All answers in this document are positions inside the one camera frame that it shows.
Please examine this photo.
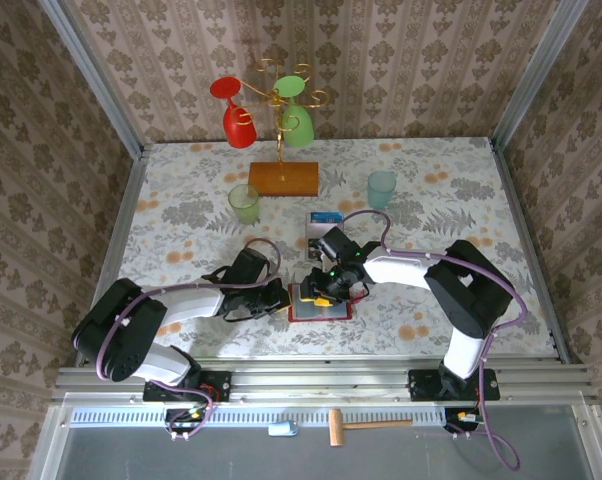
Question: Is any red card holder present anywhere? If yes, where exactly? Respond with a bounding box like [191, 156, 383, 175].
[286, 282, 356, 324]

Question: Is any grey olive card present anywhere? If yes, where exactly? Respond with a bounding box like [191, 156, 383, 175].
[305, 222, 335, 242]

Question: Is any clear plastic card box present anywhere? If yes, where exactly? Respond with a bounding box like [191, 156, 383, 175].
[303, 210, 346, 263]

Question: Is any green plastic tumbler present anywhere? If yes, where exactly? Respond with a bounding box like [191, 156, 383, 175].
[227, 183, 261, 226]

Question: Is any teal plastic tumbler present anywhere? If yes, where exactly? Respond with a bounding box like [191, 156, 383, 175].
[366, 170, 398, 211]

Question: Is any wooden mallet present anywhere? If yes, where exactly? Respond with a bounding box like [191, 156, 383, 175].
[328, 408, 414, 448]

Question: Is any floral tablecloth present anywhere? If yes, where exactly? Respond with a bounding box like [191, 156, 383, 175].
[97, 136, 558, 360]

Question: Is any green wine glass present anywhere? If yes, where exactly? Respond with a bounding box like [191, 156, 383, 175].
[272, 74, 316, 149]

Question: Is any red wine glass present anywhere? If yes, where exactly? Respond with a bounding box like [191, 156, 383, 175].
[209, 76, 259, 150]

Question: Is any grey metal panel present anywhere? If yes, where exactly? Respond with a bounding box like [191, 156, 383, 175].
[28, 394, 602, 480]

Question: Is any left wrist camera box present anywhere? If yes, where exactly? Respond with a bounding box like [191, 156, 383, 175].
[230, 248, 272, 284]

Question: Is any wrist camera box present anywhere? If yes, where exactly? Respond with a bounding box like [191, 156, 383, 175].
[230, 248, 272, 284]
[313, 225, 361, 261]

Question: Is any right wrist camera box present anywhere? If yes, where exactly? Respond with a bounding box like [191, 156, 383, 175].
[313, 225, 361, 261]

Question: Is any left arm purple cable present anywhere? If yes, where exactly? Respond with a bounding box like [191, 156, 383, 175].
[94, 237, 282, 442]

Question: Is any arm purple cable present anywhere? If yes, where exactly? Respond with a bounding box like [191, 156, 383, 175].
[94, 237, 282, 442]
[343, 208, 527, 472]

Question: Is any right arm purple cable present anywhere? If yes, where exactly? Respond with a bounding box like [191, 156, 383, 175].
[343, 208, 527, 472]

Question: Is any aluminium cross rail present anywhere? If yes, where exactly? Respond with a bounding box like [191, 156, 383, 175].
[50, 363, 600, 404]

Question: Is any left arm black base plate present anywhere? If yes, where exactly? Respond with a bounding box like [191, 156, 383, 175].
[143, 370, 233, 403]

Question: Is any white slotted cable duct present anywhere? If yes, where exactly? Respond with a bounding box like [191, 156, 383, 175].
[69, 407, 452, 429]

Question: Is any gold wire rack wooden base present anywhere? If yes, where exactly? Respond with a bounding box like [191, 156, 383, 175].
[230, 57, 329, 199]

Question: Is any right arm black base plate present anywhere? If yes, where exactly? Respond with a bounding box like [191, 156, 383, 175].
[408, 368, 501, 402]

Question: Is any black connector with wires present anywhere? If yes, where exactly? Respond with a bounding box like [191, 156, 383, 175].
[443, 407, 485, 441]
[163, 407, 210, 444]

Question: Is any aluminium table side rail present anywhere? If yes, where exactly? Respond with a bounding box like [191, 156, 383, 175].
[73, 147, 150, 369]
[490, 142, 585, 366]

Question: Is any aluminium corner post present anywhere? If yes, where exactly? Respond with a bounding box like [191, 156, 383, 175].
[38, 0, 146, 160]
[489, 0, 591, 151]

